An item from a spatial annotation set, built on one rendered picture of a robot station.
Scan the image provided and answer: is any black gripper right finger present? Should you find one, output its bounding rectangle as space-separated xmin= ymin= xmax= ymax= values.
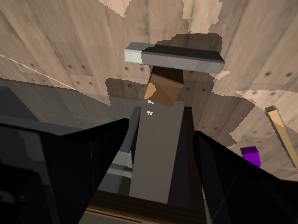
xmin=192 ymin=131 xmax=298 ymax=224

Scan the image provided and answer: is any small brown block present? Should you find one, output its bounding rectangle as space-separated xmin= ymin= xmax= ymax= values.
xmin=144 ymin=66 xmax=184 ymax=107

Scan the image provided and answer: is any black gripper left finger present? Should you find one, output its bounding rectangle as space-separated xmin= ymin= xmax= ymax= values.
xmin=0 ymin=118 xmax=129 ymax=224

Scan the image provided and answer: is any small purple block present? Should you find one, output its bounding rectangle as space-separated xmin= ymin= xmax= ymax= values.
xmin=241 ymin=146 xmax=261 ymax=167

